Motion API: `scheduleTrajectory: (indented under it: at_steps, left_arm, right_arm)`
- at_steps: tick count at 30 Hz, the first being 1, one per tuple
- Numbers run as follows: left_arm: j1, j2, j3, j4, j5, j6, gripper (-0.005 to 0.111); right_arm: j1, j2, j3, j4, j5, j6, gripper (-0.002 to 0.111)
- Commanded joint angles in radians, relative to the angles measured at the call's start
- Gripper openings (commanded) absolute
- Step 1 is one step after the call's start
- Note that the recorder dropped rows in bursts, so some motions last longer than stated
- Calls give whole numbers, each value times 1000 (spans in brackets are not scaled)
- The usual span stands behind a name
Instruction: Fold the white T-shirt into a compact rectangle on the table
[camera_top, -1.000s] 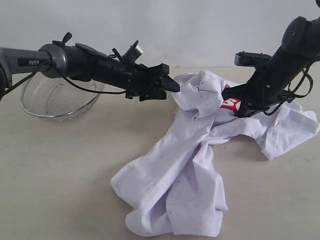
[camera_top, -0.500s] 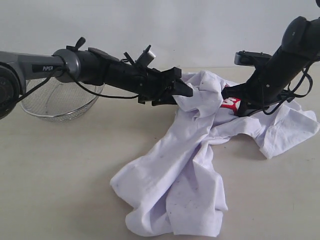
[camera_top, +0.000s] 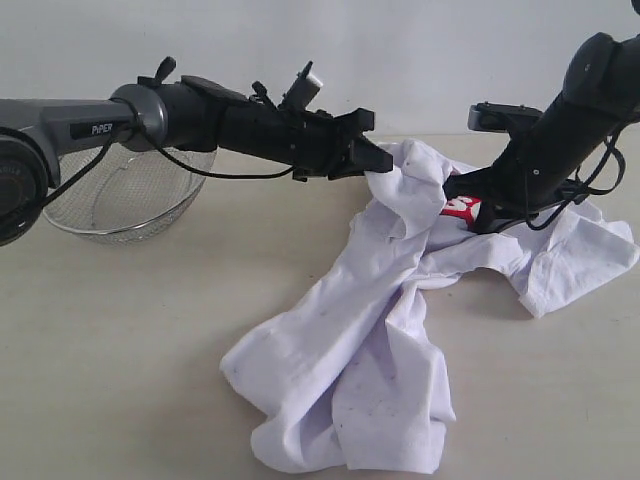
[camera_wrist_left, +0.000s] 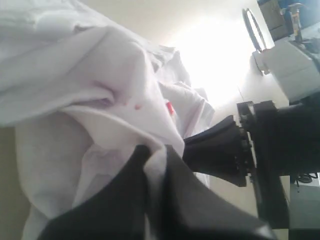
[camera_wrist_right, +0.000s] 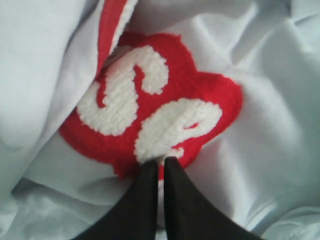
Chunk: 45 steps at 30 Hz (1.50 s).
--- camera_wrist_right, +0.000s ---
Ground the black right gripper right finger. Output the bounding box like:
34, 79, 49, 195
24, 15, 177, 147
163, 157, 261, 240

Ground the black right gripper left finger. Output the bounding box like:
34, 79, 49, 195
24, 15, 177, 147
77, 160, 158, 240

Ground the white t-shirt red lettering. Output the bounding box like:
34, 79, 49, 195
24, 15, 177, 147
0, 0, 320, 240

